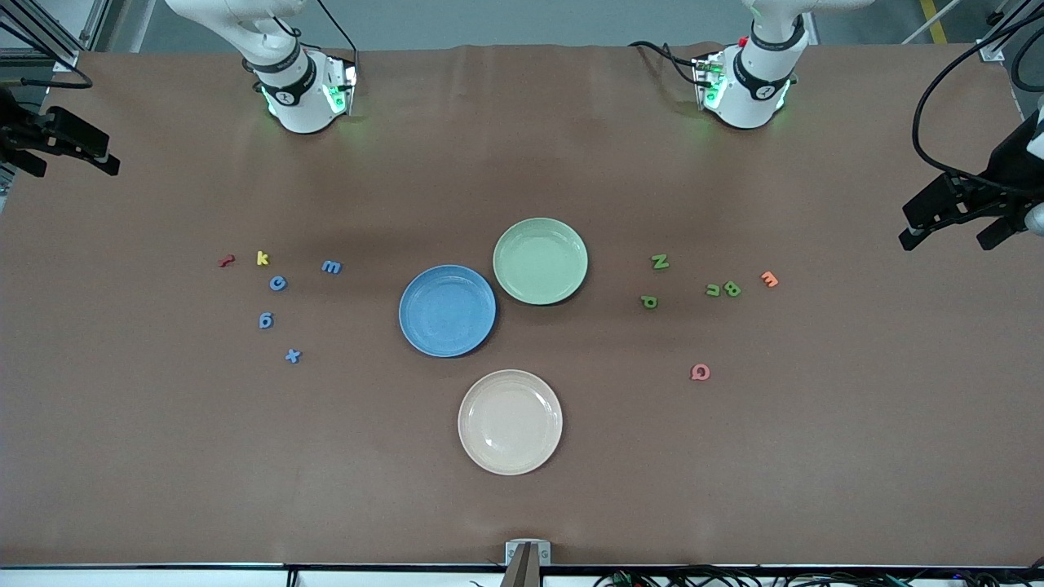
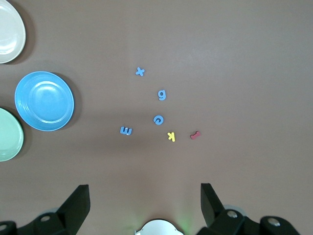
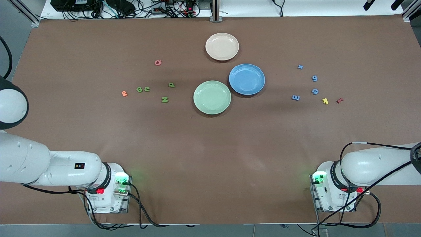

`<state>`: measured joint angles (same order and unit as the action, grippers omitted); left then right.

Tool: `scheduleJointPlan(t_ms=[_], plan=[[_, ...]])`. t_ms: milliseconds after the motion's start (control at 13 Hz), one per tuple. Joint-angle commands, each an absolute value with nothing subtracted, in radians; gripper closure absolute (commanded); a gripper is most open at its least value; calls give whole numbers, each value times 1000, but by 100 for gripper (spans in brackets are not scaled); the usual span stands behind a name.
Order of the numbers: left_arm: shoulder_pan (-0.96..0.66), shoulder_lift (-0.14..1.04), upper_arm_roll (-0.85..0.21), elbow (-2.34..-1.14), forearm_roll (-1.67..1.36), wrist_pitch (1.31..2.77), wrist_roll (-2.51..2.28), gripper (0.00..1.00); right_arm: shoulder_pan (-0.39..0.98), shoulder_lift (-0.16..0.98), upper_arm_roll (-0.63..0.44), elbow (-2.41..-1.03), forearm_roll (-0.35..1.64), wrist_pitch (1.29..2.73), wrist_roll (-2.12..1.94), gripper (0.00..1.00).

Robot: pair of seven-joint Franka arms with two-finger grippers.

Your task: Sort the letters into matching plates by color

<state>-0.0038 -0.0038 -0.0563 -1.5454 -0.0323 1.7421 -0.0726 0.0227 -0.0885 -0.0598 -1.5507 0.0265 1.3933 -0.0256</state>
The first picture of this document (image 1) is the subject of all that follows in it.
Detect black floor cable bundle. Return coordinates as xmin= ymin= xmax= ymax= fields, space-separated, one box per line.
xmin=594 ymin=565 xmax=1044 ymax=587

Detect white table edge rail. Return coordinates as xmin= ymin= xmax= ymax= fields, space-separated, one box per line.
xmin=0 ymin=565 xmax=1044 ymax=587

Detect black arm base cable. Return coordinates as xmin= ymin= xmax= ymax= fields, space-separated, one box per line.
xmin=314 ymin=0 xmax=360 ymax=56
xmin=628 ymin=39 xmax=704 ymax=86

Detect green plate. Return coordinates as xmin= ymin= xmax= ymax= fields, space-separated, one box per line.
xmin=493 ymin=217 xmax=590 ymax=307

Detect blue plate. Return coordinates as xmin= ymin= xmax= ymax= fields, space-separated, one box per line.
xmin=398 ymin=264 xmax=498 ymax=359

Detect beige plate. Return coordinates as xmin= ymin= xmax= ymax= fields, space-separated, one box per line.
xmin=458 ymin=369 xmax=564 ymax=476

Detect aluminium frame post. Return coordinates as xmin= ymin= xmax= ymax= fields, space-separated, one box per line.
xmin=976 ymin=0 xmax=1044 ymax=64
xmin=0 ymin=0 xmax=111 ymax=70

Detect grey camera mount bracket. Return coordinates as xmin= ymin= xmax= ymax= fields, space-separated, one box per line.
xmin=502 ymin=540 xmax=552 ymax=587

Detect brown table cover sheet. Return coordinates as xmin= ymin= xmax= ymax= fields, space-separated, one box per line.
xmin=0 ymin=42 xmax=1044 ymax=569

